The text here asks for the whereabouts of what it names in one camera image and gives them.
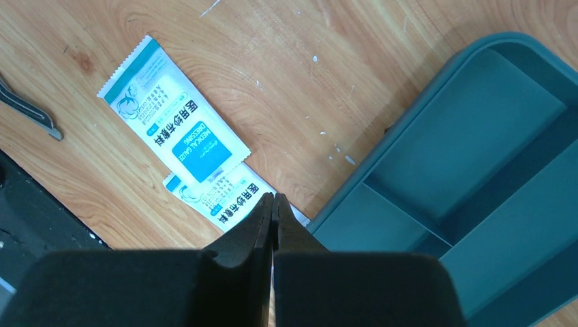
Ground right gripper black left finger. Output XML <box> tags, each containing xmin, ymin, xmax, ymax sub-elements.
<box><xmin>1</xmin><ymin>193</ymin><xmax>273</xmax><ymax>326</ymax></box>

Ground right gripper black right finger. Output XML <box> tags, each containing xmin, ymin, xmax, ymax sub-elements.
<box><xmin>272</xmin><ymin>193</ymin><xmax>466</xmax><ymax>326</ymax></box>

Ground teal white sachet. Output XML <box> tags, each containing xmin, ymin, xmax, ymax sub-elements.
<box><xmin>162</xmin><ymin>161</ymin><xmax>311</xmax><ymax>233</ymax></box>
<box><xmin>97</xmin><ymin>35</ymin><xmax>251</xmax><ymax>189</ymax></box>

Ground dark teal divided tray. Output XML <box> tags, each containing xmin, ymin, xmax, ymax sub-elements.
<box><xmin>308</xmin><ymin>32</ymin><xmax>577</xmax><ymax>326</ymax></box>

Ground black handled scissors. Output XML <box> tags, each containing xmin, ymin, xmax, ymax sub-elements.
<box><xmin>1</xmin><ymin>76</ymin><xmax>63</xmax><ymax>141</ymax></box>

